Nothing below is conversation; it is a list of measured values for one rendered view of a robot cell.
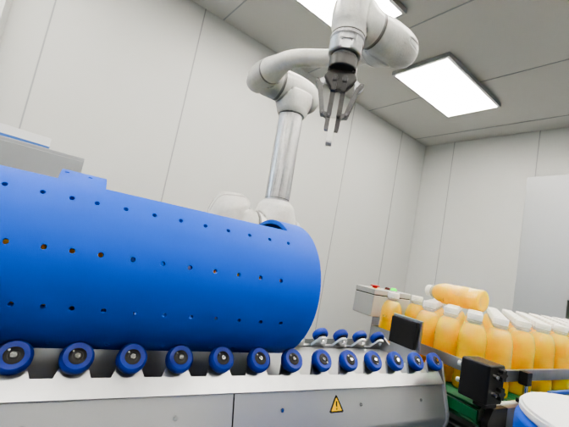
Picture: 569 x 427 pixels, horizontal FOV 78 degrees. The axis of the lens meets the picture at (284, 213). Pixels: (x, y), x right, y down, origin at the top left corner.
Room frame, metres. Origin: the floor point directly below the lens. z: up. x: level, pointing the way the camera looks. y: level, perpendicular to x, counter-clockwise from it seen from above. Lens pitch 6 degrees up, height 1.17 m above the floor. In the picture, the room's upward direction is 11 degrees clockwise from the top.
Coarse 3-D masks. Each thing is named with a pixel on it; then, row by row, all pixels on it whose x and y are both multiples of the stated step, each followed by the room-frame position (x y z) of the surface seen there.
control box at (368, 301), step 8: (360, 288) 1.35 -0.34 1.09; (368, 288) 1.32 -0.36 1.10; (376, 288) 1.34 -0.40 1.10; (360, 296) 1.35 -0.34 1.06; (368, 296) 1.31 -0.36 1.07; (376, 296) 1.30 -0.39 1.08; (384, 296) 1.32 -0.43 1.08; (400, 296) 1.36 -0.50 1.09; (408, 296) 1.38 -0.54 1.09; (360, 304) 1.34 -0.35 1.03; (368, 304) 1.31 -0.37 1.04; (376, 304) 1.30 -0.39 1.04; (408, 304) 1.39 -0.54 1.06; (360, 312) 1.34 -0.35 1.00; (368, 312) 1.30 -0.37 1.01; (376, 312) 1.30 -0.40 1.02
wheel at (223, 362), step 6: (216, 348) 0.64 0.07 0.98; (222, 348) 0.65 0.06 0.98; (228, 348) 0.65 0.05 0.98; (210, 354) 0.63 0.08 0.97; (216, 354) 0.63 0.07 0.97; (222, 354) 0.64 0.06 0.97; (228, 354) 0.65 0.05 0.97; (210, 360) 0.63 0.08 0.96; (216, 360) 0.63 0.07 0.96; (222, 360) 0.64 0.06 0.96; (228, 360) 0.64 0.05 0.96; (210, 366) 0.63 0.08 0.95; (216, 366) 0.62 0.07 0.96; (222, 366) 0.63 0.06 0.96; (228, 366) 0.63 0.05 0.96; (216, 372) 0.63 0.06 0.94; (222, 372) 0.63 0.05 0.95
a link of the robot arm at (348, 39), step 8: (336, 32) 0.84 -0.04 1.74; (344, 32) 0.82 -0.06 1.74; (352, 32) 0.82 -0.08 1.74; (360, 32) 0.83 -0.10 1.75; (336, 40) 0.83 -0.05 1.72; (344, 40) 0.82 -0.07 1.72; (352, 40) 0.82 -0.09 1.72; (360, 40) 0.83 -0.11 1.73; (336, 48) 0.84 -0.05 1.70; (344, 48) 0.83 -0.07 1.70; (352, 48) 0.82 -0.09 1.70; (360, 48) 0.83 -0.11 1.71; (360, 56) 0.85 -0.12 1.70
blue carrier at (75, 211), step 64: (0, 192) 0.45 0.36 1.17; (64, 192) 0.50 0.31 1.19; (0, 256) 0.44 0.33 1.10; (64, 256) 0.47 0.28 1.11; (128, 256) 0.51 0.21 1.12; (192, 256) 0.56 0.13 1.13; (256, 256) 0.63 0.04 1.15; (0, 320) 0.47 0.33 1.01; (64, 320) 0.50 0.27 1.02; (128, 320) 0.54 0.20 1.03; (192, 320) 0.58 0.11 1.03; (256, 320) 0.63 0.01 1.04
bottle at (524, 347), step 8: (520, 328) 1.03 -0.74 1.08; (512, 336) 1.04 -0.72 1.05; (520, 336) 1.02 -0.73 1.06; (528, 336) 1.02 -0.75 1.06; (520, 344) 1.02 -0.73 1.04; (528, 344) 1.01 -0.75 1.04; (520, 352) 1.01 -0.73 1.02; (528, 352) 1.01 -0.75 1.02; (512, 360) 1.03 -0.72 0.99; (520, 360) 1.01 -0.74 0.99; (528, 360) 1.01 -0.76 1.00; (512, 368) 1.02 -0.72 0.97; (520, 368) 1.01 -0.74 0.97; (528, 368) 1.01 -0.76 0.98; (512, 384) 1.02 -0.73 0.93; (520, 384) 1.01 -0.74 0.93; (512, 392) 1.02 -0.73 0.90; (520, 392) 1.01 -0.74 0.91
